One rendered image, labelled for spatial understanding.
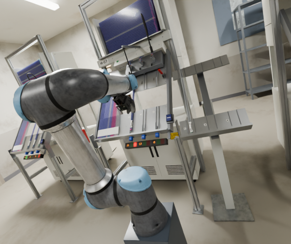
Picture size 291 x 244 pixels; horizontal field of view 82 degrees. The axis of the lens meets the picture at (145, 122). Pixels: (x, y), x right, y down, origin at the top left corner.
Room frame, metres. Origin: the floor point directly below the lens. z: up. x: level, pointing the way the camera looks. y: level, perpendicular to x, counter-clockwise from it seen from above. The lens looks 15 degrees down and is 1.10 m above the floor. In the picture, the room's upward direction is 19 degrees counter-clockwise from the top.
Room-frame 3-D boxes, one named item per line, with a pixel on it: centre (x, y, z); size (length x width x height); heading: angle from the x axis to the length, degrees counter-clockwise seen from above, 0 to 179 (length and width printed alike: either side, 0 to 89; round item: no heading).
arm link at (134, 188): (0.57, 0.12, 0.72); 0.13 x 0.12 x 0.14; 75
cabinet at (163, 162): (1.78, -0.14, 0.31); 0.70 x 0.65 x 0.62; 61
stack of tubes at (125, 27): (1.64, -0.13, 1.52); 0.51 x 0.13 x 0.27; 61
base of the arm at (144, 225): (0.57, 0.11, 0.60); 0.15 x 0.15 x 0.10
